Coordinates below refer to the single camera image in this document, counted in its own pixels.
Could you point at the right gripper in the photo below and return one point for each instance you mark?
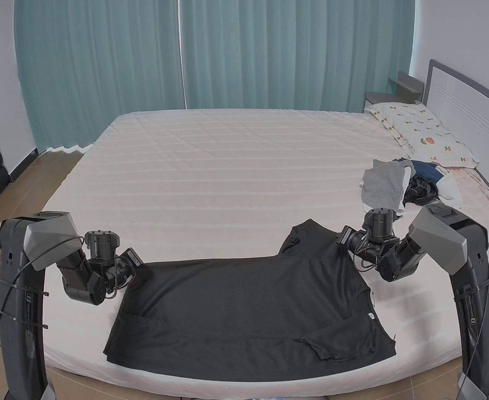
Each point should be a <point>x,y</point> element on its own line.
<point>355,242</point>

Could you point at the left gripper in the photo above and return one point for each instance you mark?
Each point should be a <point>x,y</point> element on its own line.
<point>126,267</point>

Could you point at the black T-shirt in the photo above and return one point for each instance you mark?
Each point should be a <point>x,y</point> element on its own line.
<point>248,315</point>

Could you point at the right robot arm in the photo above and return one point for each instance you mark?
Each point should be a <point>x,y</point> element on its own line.
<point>473,306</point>

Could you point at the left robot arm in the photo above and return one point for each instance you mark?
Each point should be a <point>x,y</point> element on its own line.
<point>19,327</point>

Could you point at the bed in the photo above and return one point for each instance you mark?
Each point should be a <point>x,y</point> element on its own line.
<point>228,173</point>

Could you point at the grey garment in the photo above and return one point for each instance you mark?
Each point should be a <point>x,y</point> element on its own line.
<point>384,186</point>

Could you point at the black shiny garment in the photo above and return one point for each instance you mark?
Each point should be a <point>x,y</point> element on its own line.
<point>421,190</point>

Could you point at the dark blue garment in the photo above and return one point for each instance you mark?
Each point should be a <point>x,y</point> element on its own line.
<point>425,169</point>

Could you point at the white garment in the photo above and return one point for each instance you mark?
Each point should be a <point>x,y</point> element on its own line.
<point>448,188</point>

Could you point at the white printed pillow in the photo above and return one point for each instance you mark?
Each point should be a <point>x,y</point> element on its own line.
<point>423,133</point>

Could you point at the grey bedside table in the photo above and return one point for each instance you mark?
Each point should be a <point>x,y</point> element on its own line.
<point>398,92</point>

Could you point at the blue-green curtain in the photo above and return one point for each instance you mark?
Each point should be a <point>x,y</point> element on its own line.
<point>103,56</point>
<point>294,36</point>

